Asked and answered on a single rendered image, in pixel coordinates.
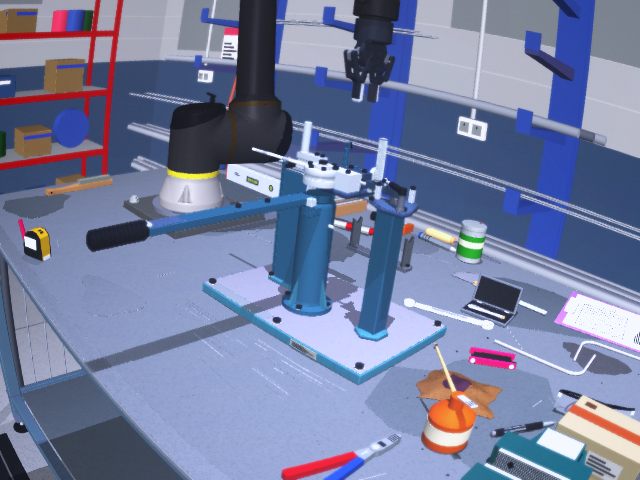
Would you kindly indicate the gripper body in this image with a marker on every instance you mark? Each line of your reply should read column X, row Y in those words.
column 374, row 32

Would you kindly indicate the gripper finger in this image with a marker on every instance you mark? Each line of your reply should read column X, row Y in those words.
column 380, row 70
column 357, row 75

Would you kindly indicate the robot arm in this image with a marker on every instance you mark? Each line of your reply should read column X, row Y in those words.
column 255, row 65

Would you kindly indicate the blue cantilever rack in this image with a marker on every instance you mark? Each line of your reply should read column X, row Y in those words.
column 280, row 35
column 565, row 165
column 390, row 115

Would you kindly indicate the white round bend die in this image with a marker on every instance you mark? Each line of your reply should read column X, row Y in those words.
column 320, row 175

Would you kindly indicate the white clamp block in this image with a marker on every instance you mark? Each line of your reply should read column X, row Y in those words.
column 350, row 182

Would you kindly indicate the thin white stop rod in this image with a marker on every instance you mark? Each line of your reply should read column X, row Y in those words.
column 272, row 154

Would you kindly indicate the white tube with red bands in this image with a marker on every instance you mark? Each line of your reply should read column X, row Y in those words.
column 350, row 227

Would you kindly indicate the black tube rack stand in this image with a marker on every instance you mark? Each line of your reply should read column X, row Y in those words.
column 408, row 252
column 357, row 237

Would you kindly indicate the blue tube bender body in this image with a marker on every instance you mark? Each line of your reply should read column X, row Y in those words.
column 320, row 345

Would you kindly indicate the pink hex key set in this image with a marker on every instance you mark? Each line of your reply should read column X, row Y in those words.
column 492, row 358

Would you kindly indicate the bent white tube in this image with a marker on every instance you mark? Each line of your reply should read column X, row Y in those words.
column 540, row 357

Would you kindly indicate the thin grey rods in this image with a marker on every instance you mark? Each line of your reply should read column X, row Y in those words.
column 325, row 25
column 165, row 98

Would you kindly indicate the long grey pipe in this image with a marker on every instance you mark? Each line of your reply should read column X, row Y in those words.
column 450, row 97

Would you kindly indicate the white conduit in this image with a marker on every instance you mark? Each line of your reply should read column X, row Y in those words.
column 212, row 35
column 480, row 60

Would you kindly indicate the small black lever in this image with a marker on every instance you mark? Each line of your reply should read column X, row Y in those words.
column 397, row 187

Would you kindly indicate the small white peg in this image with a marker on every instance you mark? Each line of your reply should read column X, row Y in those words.
column 413, row 195

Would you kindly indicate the white and red sign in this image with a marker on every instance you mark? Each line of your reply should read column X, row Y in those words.
column 230, row 45

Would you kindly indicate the brown wooden block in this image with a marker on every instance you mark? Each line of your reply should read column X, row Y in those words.
column 350, row 209

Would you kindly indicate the long grey rods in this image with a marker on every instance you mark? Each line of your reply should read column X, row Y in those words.
column 475, row 175

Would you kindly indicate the white spirit level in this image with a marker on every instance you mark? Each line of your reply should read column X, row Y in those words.
column 250, row 179

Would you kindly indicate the small orange block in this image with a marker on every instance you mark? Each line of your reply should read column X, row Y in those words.
column 408, row 228

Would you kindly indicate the blue lever with black grip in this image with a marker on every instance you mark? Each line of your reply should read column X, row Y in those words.
column 225, row 215

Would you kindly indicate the green and white tin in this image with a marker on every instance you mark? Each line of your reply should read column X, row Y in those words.
column 471, row 242

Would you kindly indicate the thick grey pipe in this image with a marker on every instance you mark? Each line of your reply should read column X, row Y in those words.
column 525, row 255

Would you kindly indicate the red shelf unit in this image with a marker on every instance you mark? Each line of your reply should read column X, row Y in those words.
column 107, row 75

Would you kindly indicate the white flat wrench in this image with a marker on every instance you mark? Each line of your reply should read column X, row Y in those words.
column 450, row 314

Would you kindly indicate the open black tool case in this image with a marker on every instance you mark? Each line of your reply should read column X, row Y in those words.
column 495, row 297

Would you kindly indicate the green roll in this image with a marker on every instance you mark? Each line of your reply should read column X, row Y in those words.
column 88, row 21

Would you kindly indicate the white flat strip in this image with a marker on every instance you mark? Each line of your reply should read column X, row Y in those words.
column 534, row 307

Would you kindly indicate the blue roll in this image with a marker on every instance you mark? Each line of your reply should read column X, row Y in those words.
column 76, row 21

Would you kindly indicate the blue disc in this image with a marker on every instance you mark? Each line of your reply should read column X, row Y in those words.
column 71, row 128

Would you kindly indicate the cardboard box with blue tape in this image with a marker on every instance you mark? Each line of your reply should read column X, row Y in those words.
column 32, row 142
column 65, row 76

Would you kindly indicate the pink roll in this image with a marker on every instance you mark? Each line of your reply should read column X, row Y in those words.
column 60, row 21

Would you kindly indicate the flat tan box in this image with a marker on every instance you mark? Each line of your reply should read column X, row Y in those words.
column 67, row 178

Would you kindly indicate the brown rag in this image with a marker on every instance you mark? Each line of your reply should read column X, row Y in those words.
column 435, row 385

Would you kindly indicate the pink clipboard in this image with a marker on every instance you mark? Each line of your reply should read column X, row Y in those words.
column 597, row 320

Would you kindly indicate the plain cardboard box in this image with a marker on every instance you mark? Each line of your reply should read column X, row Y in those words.
column 20, row 21

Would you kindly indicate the blue bin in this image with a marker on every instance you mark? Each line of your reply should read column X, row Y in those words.
column 7, row 86

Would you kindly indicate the green can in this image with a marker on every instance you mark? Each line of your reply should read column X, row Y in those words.
column 2, row 145

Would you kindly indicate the yellow tape measure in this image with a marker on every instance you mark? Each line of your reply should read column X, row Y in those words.
column 37, row 244

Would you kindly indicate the orange oil can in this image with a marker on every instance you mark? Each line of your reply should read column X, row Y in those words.
column 447, row 427

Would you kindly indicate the black pen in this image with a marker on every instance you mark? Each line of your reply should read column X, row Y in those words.
column 522, row 428

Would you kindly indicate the red and blue pliers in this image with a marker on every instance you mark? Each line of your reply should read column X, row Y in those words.
column 325, row 465

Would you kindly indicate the teal machine box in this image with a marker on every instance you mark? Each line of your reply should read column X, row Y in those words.
column 520, row 460

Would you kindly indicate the cardboard box with orange stripe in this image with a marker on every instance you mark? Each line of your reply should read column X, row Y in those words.
column 600, row 425

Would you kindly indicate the blue steel bench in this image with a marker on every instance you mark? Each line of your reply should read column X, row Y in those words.
column 10, row 350

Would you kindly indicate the white double wall socket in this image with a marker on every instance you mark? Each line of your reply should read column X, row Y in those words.
column 472, row 128
column 205, row 76

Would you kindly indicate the grey base plate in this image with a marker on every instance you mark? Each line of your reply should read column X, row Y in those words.
column 145, row 205

